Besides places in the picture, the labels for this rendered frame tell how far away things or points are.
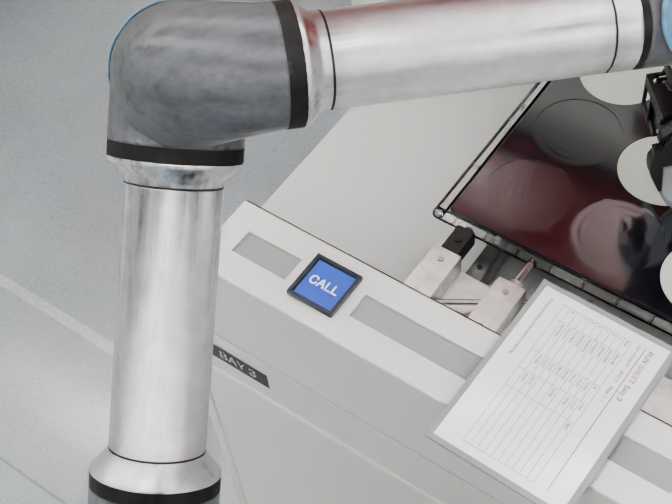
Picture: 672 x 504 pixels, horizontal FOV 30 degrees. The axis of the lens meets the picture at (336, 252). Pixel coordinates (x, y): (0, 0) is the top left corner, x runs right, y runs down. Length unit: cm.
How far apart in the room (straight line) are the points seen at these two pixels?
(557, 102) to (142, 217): 63
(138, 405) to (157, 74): 30
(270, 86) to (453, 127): 70
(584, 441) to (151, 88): 51
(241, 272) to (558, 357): 33
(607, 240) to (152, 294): 55
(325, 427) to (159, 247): 46
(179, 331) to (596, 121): 63
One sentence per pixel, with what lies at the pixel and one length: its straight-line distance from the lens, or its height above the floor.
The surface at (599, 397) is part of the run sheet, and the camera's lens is 120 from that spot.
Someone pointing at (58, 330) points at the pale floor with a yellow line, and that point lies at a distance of 249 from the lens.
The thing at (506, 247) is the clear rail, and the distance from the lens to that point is 137.
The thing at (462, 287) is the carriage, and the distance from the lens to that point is 136.
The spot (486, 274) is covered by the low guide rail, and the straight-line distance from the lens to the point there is 141.
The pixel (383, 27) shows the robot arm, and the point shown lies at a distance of 93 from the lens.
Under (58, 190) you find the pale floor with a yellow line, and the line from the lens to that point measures 270.
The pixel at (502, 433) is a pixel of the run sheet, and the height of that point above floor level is 97.
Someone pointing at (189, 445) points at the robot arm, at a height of 105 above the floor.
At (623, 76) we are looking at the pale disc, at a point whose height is 90.
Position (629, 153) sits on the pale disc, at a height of 90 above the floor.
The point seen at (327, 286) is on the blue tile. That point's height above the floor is 96.
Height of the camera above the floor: 201
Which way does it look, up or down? 54 degrees down
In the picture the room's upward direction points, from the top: 8 degrees counter-clockwise
